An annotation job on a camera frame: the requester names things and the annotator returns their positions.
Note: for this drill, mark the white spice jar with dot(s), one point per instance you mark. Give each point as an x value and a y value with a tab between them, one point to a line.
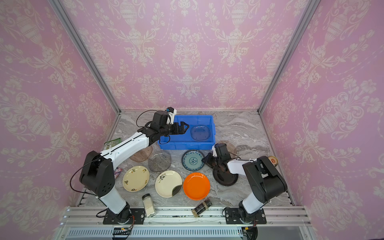
148	205

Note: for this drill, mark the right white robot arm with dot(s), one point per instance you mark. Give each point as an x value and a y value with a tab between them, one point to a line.
264	180

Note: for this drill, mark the pinkish translucent plate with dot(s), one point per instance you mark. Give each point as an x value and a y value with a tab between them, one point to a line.
231	148

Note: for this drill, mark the grey translucent plate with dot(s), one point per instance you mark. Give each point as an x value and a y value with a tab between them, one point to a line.
160	161

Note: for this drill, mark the blue patterned ceramic plate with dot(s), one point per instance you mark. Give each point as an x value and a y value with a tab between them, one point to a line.
192	160

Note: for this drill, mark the cream plate black patch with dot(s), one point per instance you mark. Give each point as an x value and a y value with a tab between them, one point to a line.
168	184

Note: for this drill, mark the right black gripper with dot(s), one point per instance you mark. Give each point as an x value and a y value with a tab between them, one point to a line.
210	160

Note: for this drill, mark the green drink can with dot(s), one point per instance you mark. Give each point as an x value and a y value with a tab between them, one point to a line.
273	160

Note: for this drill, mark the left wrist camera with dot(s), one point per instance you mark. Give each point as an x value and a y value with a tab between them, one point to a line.
171	113

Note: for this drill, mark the orange plate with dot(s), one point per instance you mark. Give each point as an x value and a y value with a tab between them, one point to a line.
196	186

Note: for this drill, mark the brown translucent plate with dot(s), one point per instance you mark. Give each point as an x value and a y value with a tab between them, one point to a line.
142	155

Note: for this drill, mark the dark spice jar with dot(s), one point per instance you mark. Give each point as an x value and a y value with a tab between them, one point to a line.
203	206

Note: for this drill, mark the aluminium frame rail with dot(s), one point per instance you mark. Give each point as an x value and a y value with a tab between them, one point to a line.
178	223

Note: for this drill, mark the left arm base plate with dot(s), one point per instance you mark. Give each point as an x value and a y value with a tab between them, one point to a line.
135	216

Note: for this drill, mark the cream flower plate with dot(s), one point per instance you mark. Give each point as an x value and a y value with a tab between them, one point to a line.
136	178

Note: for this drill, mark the green snack bag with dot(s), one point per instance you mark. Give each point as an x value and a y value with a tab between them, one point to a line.
110	144

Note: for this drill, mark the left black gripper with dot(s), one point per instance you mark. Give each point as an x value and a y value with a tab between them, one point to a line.
182	129

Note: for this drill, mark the clear glass plate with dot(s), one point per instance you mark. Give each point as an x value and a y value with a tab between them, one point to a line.
200	133

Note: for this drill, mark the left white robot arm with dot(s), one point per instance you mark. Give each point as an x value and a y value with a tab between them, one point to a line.
98	172

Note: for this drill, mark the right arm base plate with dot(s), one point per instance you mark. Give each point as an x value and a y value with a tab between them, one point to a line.
237	216

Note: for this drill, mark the blue plastic bin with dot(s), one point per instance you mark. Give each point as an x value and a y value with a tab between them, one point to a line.
185	142

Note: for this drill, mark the purple snack bag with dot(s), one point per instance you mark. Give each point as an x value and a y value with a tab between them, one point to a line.
117	172

